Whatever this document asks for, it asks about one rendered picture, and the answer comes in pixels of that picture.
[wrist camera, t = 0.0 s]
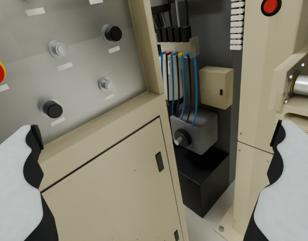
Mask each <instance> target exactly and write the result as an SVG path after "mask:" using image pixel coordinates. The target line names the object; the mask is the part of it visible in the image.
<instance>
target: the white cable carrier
mask: <svg viewBox="0 0 308 241"><path fill-rule="evenodd" d="M231 1H237V2H235V3H232V4H231V7H232V8H236V9H233V10H231V14H236V15H234V16H231V21H235V22H231V27H232V28H231V33H235V34H231V39H233V40H231V41H230V44H232V45H230V50H241V49H242V48H243V35H244V18H245V2H246V0H231ZM233 27H235V28H233Z"/></svg>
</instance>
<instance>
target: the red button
mask: <svg viewBox="0 0 308 241"><path fill-rule="evenodd" d="M277 7H278V1H277V0H267V1H266V2H265V4H264V11H265V12H267V13H272V12H274V11H275V10H276V9H277Z"/></svg>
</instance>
